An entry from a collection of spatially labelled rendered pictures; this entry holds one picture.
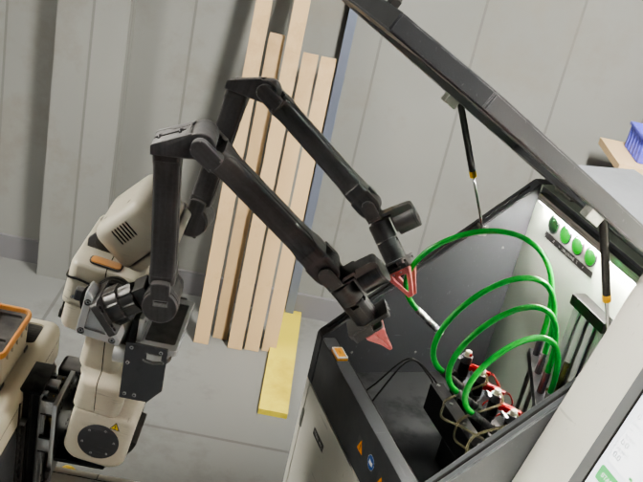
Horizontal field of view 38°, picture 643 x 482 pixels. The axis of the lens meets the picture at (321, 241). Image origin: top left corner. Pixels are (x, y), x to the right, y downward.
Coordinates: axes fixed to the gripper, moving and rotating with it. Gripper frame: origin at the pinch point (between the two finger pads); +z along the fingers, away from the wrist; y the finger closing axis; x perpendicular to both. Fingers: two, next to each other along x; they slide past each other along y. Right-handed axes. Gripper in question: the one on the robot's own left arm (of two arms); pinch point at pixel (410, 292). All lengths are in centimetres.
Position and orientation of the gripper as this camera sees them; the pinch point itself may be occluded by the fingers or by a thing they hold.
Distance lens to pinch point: 236.2
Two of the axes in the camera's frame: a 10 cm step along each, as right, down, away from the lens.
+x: -8.4, 4.0, 3.7
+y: 3.5, -1.3, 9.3
